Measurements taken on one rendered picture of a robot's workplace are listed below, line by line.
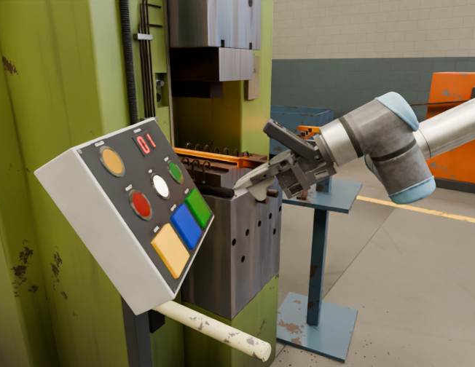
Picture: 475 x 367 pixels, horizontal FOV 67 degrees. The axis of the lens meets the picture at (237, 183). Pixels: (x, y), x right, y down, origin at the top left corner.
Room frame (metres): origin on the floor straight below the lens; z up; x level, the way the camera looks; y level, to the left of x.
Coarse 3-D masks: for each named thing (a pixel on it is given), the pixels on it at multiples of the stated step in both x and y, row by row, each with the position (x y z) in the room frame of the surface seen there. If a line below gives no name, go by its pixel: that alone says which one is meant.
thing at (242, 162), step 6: (180, 150) 1.35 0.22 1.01; (186, 150) 1.35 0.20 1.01; (192, 150) 1.35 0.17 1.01; (204, 156) 1.29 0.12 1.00; (210, 156) 1.27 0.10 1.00; (216, 156) 1.26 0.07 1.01; (222, 156) 1.26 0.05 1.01; (228, 156) 1.26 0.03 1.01; (246, 156) 1.23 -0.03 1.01; (240, 162) 1.19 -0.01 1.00; (246, 162) 1.20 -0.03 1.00; (252, 162) 1.19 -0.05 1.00; (258, 162) 1.16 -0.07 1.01; (252, 168) 1.18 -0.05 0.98
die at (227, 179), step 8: (176, 152) 1.35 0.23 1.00; (208, 152) 1.38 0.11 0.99; (184, 160) 1.26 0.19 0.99; (192, 160) 1.26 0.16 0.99; (200, 160) 1.26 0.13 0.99; (208, 160) 1.26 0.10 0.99; (216, 160) 1.24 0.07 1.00; (224, 160) 1.22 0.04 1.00; (200, 168) 1.19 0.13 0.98; (216, 168) 1.18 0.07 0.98; (224, 168) 1.16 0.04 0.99; (232, 168) 1.17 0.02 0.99; (240, 168) 1.21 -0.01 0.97; (248, 168) 1.26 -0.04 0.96; (200, 176) 1.16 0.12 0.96; (208, 176) 1.14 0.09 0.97; (216, 176) 1.12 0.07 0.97; (224, 176) 1.13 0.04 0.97; (232, 176) 1.17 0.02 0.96; (240, 176) 1.21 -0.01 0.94; (216, 184) 1.12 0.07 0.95; (224, 184) 1.13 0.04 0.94; (232, 184) 1.17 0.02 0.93
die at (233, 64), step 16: (192, 48) 1.16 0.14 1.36; (208, 48) 1.13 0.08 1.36; (224, 48) 1.14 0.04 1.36; (176, 64) 1.20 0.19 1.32; (192, 64) 1.17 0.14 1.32; (208, 64) 1.13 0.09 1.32; (224, 64) 1.14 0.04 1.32; (240, 64) 1.21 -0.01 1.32; (192, 80) 1.17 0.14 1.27; (208, 80) 1.13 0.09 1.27; (224, 80) 1.14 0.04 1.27
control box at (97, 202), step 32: (128, 128) 0.70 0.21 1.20; (64, 160) 0.51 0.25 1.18; (96, 160) 0.54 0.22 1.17; (128, 160) 0.62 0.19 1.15; (160, 160) 0.74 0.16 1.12; (64, 192) 0.51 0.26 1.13; (96, 192) 0.50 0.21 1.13; (128, 192) 0.56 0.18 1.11; (96, 224) 0.50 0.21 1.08; (128, 224) 0.51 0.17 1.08; (160, 224) 0.59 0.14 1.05; (96, 256) 0.51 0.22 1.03; (128, 256) 0.50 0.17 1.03; (192, 256) 0.61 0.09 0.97; (128, 288) 0.50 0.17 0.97; (160, 288) 0.49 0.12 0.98
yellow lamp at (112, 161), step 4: (104, 152) 0.57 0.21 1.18; (108, 152) 0.58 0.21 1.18; (112, 152) 0.59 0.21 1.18; (104, 156) 0.56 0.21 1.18; (108, 156) 0.57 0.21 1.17; (112, 156) 0.58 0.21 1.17; (116, 156) 0.59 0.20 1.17; (104, 160) 0.55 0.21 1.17; (108, 160) 0.56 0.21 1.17; (112, 160) 0.57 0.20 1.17; (116, 160) 0.58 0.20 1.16; (108, 164) 0.56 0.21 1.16; (112, 164) 0.57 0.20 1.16; (116, 164) 0.57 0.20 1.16; (120, 164) 0.59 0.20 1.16; (112, 168) 0.56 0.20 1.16; (116, 168) 0.57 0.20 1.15; (120, 168) 0.58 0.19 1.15; (116, 172) 0.56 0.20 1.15; (120, 172) 0.57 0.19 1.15
